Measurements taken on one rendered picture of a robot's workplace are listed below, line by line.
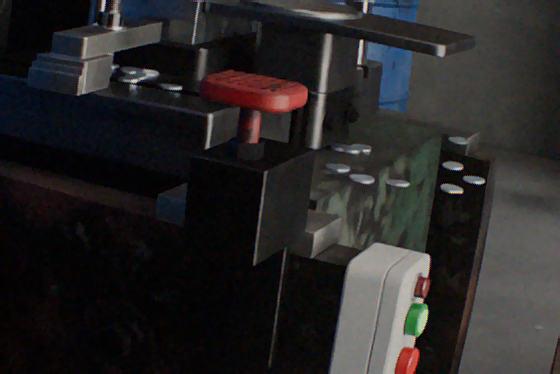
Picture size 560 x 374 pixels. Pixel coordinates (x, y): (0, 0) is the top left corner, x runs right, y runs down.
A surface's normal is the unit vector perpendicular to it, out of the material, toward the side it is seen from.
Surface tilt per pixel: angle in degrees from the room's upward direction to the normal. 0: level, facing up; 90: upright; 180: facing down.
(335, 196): 90
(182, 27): 90
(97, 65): 90
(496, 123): 90
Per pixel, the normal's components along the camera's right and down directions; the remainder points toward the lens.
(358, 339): -0.40, 0.19
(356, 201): 0.91, 0.21
